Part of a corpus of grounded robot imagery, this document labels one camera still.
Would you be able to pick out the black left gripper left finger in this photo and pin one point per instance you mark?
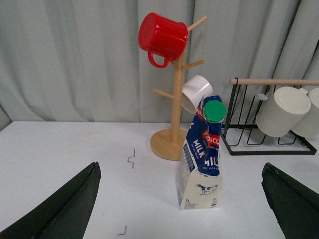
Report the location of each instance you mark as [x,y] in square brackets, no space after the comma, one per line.
[65,214]

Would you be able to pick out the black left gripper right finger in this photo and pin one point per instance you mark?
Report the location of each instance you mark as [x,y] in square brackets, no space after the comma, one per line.
[296,207]

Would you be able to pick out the blue white milk carton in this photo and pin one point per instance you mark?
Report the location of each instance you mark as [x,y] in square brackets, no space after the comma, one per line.
[198,181]

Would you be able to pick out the cream ribbed cup right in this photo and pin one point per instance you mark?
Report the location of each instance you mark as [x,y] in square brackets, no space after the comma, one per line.
[308,126]

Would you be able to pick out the cream ribbed cup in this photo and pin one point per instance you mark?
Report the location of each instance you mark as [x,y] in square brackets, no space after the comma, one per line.
[282,111]
[308,126]

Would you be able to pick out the cream ribbed cup left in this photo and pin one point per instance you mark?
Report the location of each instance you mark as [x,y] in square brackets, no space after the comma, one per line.
[282,111]

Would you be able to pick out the wooden mug tree stand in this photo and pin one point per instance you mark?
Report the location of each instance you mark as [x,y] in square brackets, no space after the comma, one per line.
[167,143]

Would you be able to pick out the white mug on tree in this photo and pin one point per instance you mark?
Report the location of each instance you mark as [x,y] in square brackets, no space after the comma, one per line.
[193,91]

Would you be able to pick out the red ribbed mug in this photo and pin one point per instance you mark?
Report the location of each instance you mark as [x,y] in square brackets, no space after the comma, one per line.
[162,38]

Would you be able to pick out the black wire rack wooden handle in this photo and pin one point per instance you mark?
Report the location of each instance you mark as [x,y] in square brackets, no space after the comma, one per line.
[241,135]

